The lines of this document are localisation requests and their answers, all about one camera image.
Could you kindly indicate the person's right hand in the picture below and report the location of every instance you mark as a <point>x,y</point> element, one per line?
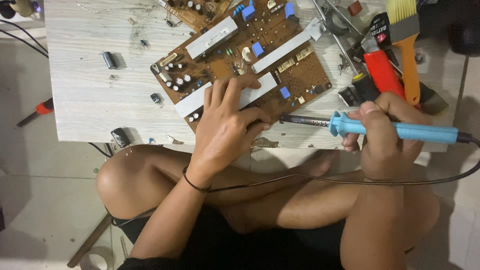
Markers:
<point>390,157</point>

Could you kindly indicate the person's left hand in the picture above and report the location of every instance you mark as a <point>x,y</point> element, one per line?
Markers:
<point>219,138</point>

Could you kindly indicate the blue soldering iron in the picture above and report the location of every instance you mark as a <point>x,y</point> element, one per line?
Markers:
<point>420,132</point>

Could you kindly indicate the large brown circuit board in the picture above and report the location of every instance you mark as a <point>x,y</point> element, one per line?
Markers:
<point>285,71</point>

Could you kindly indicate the black wristband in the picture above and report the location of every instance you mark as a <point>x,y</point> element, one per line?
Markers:
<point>193,183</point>

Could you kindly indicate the short black capacitor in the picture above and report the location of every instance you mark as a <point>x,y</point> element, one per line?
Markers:
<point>347,96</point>

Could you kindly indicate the black yellow screwdriver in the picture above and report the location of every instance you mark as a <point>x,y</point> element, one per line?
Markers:
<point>364,87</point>

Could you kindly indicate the small black transistor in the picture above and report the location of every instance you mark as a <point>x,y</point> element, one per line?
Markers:
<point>155,98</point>

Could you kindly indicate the person's bare legs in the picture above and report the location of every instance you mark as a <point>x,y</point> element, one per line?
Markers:
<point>262,202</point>

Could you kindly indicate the black capacitor with silver print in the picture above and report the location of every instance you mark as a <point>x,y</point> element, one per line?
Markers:
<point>120,137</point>

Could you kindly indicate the person's black shorts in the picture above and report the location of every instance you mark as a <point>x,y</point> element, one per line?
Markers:
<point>232,247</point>

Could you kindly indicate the tiny dark capacitor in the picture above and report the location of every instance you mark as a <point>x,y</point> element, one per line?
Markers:
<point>143,42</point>

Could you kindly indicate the small brown circuit board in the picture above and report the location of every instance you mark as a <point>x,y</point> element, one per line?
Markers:
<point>195,13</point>

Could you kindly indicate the black cylinder capacitor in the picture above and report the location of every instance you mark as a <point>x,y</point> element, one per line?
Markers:
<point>109,60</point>

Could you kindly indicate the black object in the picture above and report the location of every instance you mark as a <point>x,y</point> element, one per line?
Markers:
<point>465,37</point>

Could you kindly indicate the metal helping hand stand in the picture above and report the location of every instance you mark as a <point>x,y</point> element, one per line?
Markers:
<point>337,20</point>

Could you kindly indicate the small brown block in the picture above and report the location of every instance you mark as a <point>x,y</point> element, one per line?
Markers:
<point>354,8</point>

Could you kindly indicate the brown wooden table leg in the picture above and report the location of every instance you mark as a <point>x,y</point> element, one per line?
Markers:
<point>90,242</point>

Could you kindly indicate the white tape roll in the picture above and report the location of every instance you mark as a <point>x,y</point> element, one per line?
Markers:
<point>95,258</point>

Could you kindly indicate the red black screwdriver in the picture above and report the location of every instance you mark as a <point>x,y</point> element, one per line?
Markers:
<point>43,108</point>

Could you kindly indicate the gold device with blue light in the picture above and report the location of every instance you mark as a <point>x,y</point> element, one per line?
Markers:
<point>20,6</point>

